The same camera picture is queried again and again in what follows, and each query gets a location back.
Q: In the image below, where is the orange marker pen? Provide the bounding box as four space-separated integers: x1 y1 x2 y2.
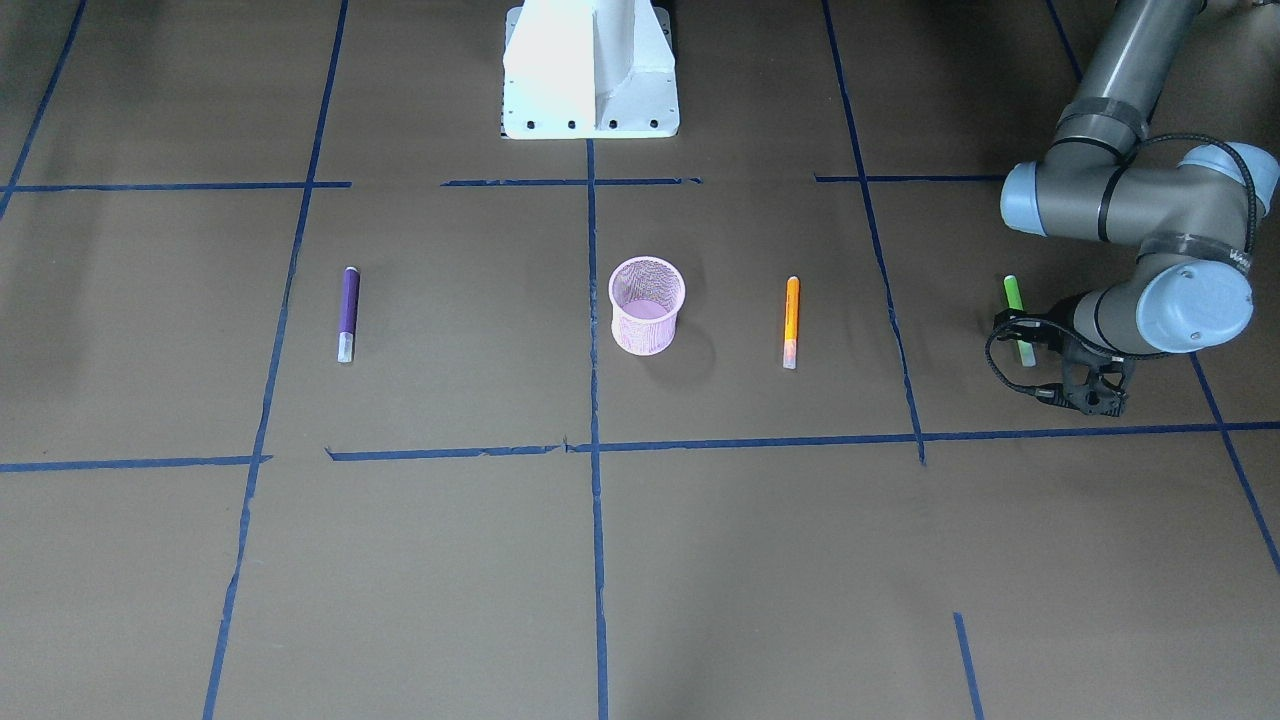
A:
782 275 801 370

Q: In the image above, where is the purple marker pen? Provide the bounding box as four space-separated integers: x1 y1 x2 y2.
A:
335 266 361 364

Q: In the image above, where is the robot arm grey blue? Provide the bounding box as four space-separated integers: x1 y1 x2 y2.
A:
1000 1 1277 357

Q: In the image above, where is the green marker pen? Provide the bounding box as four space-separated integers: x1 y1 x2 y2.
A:
1004 274 1037 368

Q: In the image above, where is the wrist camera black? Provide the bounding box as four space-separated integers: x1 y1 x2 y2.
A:
984 307 1139 416

